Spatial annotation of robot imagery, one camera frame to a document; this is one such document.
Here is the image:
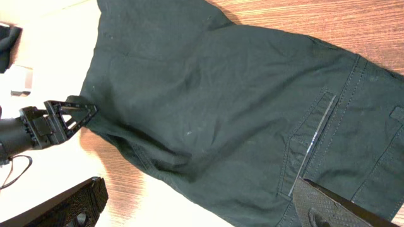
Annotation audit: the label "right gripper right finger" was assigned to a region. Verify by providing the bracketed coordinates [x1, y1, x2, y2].
[292, 178, 398, 227]

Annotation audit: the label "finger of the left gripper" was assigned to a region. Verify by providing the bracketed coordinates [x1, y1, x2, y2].
[44, 100, 97, 145]

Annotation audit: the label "black shorts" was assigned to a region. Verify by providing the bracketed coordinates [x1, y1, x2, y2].
[69, 0, 403, 226]

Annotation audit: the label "left black cable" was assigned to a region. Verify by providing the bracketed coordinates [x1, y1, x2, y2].
[0, 154, 33, 190]

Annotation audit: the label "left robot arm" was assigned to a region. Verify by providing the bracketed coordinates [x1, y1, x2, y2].
[1, 100, 97, 165]

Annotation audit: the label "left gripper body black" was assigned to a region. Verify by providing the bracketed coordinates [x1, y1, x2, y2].
[19, 106, 59, 150]

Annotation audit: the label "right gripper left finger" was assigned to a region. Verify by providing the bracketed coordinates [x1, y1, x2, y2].
[1, 177, 109, 227]

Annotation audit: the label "black garment in pile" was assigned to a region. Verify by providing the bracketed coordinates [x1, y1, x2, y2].
[0, 25, 22, 74]

